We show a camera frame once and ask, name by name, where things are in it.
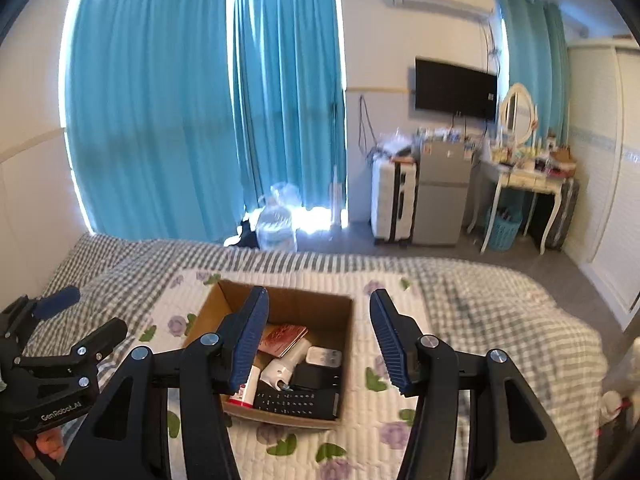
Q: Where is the pale blue earbud case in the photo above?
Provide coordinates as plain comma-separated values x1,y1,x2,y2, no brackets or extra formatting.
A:
305,345,344,369

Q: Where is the dark suitcase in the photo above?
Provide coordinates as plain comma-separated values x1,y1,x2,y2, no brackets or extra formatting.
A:
542,177,581,252

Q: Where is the white quilted fabric item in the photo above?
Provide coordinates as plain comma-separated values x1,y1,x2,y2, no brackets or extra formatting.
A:
600,335,640,413

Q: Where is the white suitcase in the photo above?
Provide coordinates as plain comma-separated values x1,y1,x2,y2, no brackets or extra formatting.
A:
370,157,419,246

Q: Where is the teal curtain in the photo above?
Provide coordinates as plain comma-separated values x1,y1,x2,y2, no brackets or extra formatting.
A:
494,0,571,147

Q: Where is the oval white mirror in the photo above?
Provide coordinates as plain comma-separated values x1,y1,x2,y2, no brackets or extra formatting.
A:
499,83,536,147

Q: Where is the clear water jug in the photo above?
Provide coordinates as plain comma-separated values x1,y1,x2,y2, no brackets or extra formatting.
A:
257,197,299,252

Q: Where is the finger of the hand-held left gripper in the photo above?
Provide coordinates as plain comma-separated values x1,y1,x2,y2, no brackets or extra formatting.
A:
17,317,129,378
0,286,82,358

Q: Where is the white slatted wardrobe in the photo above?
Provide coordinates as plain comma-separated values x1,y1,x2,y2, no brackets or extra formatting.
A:
567,37,640,332

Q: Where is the narrow blue curtain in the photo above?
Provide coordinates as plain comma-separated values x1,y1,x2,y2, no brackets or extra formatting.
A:
232,0,349,232

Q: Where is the black power adapter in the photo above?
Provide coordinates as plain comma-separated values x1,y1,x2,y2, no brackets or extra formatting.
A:
291,361,344,392

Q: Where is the wide blue curtain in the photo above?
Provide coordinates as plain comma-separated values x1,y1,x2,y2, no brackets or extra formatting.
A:
65,0,246,244

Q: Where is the person's left hand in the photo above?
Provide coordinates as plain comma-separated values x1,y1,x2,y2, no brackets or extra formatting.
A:
14,429,72,463

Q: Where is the teal basket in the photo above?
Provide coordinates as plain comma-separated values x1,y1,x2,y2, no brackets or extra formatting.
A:
487,207,524,252

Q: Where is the crumpled clear plastic bag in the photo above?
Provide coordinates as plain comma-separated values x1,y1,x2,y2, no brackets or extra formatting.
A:
270,182,304,212

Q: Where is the brown cardboard box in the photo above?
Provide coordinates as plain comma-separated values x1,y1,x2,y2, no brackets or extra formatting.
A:
182,280,355,431

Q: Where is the black wall television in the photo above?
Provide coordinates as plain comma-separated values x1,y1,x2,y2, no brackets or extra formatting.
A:
414,57,499,122

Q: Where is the hanging wall cable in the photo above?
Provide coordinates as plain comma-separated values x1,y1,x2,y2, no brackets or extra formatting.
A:
357,96,379,162

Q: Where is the white bottle with red cap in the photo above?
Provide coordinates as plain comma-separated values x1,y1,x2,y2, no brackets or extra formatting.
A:
227,365,262,407

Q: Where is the black remote control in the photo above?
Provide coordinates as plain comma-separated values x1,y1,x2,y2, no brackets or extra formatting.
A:
252,387,341,420

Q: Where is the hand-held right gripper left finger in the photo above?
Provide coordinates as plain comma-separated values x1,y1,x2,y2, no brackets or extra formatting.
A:
75,286,271,480

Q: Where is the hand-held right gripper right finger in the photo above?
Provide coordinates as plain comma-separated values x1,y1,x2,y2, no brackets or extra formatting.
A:
369,288,581,480

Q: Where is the pink patterned case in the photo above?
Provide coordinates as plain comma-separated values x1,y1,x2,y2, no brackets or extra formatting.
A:
257,324,309,360

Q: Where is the white dressing table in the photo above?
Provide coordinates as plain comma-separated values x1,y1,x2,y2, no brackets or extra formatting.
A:
466,156,577,256

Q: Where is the silver small fridge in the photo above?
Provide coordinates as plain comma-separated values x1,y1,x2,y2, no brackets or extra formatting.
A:
412,139,474,247

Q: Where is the white plastic handheld device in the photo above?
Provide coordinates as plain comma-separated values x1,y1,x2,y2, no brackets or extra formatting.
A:
259,337,311,392

